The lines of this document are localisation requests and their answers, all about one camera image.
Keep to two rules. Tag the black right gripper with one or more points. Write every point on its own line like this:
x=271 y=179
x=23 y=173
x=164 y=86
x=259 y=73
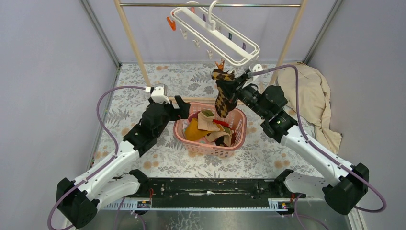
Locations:
x=229 y=87

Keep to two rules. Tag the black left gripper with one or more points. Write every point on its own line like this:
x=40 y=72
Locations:
x=183 y=112

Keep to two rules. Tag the brown argyle sock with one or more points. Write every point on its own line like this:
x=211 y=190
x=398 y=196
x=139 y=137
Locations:
x=225 y=101

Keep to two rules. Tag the mustard yellow sock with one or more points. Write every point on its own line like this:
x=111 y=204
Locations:
x=192 y=133

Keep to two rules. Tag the red snowflake sock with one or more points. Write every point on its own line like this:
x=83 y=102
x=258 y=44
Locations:
x=220 y=122

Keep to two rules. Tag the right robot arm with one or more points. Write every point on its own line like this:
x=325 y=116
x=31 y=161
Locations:
x=341 y=185

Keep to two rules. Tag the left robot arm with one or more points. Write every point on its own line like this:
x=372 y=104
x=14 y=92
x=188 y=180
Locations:
x=80 y=199

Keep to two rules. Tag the white plastic clip hanger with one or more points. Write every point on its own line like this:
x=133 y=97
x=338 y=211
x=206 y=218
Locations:
x=215 y=35

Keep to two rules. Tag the orange clothes peg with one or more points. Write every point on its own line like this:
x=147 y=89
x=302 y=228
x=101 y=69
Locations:
x=171 y=23

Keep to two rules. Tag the beige cloth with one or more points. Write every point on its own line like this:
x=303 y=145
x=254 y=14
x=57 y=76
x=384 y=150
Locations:
x=314 y=101

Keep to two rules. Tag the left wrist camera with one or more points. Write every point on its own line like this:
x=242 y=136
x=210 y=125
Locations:
x=158 y=93

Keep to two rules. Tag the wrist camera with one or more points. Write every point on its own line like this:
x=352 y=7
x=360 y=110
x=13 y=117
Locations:
x=158 y=93
x=255 y=71

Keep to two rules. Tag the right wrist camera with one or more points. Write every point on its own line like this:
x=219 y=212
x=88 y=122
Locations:
x=255 y=71

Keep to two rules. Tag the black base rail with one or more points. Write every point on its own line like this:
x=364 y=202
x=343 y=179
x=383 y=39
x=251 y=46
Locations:
x=199 y=193

